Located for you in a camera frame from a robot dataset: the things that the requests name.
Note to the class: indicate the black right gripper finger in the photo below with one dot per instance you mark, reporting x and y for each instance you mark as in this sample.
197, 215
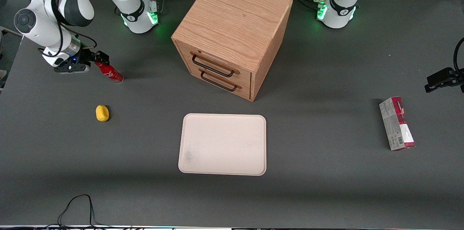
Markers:
102, 57
90, 59

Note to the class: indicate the wooden drawer cabinet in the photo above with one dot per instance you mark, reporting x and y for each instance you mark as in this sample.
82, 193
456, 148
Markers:
235, 16

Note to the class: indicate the red coke bottle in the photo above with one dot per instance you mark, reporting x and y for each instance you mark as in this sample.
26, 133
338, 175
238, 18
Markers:
110, 73

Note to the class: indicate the grey and red carton box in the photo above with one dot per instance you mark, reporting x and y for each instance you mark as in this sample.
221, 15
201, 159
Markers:
397, 125

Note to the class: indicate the wooden drawer front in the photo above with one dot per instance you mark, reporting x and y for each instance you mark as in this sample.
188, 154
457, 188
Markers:
243, 90
243, 78

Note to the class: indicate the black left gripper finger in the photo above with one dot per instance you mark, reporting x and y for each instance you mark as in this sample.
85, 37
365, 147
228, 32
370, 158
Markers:
440, 75
435, 87

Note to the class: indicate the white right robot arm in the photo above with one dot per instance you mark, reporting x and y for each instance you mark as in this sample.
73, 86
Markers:
36, 23

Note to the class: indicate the yellow lemon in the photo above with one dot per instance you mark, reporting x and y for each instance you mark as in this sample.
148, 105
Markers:
102, 113

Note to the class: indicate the beige rectangular tray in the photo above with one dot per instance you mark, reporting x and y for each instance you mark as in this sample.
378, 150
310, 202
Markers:
223, 145

